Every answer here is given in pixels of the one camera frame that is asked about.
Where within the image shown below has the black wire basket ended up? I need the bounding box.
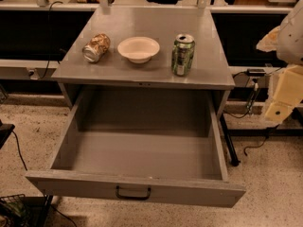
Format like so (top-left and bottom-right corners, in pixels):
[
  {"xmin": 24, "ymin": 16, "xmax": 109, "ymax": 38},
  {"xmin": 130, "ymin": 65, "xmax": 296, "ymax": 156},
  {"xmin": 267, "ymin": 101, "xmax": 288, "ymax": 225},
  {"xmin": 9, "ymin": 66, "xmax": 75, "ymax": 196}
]
[{"xmin": 0, "ymin": 194, "xmax": 31, "ymax": 227}]

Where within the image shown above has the green soda can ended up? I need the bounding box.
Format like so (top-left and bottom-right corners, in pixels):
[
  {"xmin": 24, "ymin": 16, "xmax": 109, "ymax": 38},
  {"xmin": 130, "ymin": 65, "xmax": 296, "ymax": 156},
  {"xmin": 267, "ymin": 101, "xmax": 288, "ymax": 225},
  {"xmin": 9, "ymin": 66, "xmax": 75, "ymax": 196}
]
[{"xmin": 171, "ymin": 34, "xmax": 195, "ymax": 77}]

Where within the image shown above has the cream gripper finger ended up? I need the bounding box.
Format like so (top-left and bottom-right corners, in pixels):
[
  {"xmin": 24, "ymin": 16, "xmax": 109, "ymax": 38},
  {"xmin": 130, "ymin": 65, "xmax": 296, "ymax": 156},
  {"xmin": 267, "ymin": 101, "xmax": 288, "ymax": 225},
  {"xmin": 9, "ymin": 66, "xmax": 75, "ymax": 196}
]
[
  {"xmin": 264, "ymin": 64, "xmax": 303, "ymax": 123},
  {"xmin": 256, "ymin": 26, "xmax": 280, "ymax": 52}
]

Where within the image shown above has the black drawer handle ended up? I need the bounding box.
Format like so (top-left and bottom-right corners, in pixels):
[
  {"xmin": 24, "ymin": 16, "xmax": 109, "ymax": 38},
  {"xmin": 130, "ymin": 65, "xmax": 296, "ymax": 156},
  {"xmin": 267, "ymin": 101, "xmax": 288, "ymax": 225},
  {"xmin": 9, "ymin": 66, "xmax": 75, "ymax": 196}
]
[{"xmin": 116, "ymin": 185, "xmax": 152, "ymax": 201}]

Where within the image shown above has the black hanging cable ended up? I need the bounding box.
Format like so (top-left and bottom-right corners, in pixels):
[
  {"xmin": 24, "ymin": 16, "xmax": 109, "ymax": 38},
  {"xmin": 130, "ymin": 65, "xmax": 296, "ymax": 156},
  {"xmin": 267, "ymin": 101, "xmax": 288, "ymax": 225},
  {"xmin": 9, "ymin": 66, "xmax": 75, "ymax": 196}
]
[{"xmin": 37, "ymin": 0, "xmax": 64, "ymax": 80}]

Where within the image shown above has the grey open top drawer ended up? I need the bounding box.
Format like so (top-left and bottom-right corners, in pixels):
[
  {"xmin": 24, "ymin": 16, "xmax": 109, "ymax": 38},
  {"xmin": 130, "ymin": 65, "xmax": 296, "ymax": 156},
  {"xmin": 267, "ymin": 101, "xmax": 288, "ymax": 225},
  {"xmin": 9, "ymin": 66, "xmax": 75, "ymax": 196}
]
[{"xmin": 27, "ymin": 86, "xmax": 245, "ymax": 207}]

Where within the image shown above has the grey cabinet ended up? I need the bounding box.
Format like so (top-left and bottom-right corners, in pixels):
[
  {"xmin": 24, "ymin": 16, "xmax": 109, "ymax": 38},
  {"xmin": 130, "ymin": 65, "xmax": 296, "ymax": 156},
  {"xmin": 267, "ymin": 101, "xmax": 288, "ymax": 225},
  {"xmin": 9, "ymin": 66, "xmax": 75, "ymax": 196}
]
[{"xmin": 51, "ymin": 6, "xmax": 236, "ymax": 118}]

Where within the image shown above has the white bowl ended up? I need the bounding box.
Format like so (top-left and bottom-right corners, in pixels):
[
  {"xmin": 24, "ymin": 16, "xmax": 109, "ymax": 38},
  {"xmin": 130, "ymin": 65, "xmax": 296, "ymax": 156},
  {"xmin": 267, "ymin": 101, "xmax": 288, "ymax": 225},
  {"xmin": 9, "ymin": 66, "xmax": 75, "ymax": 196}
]
[{"xmin": 117, "ymin": 37, "xmax": 160, "ymax": 63}]

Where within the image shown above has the brown crushed soda can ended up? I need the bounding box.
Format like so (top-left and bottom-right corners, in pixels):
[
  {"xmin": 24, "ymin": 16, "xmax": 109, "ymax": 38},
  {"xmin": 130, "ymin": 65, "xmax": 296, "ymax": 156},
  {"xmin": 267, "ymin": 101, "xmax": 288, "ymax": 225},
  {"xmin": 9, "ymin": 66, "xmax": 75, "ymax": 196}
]
[{"xmin": 82, "ymin": 33, "xmax": 111, "ymax": 63}]

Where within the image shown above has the black power adapter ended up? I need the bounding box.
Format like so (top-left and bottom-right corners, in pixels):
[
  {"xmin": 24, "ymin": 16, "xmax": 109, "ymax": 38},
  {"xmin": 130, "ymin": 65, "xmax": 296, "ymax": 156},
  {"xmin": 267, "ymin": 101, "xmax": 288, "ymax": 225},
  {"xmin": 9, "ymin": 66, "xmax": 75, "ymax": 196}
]
[{"xmin": 246, "ymin": 68, "xmax": 266, "ymax": 77}]

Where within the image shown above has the black floor cable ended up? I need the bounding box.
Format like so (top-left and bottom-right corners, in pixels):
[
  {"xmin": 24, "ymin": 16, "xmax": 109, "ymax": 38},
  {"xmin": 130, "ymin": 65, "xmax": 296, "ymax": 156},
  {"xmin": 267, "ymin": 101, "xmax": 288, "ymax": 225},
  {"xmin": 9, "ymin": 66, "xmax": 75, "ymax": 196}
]
[{"xmin": 10, "ymin": 130, "xmax": 29, "ymax": 172}]

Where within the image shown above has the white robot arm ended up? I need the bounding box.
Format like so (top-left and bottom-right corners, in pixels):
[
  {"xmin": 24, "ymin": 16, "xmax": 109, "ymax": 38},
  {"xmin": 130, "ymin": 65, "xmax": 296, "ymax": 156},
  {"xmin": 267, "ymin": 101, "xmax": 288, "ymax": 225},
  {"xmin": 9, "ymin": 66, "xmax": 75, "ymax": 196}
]
[{"xmin": 257, "ymin": 0, "xmax": 303, "ymax": 123}]

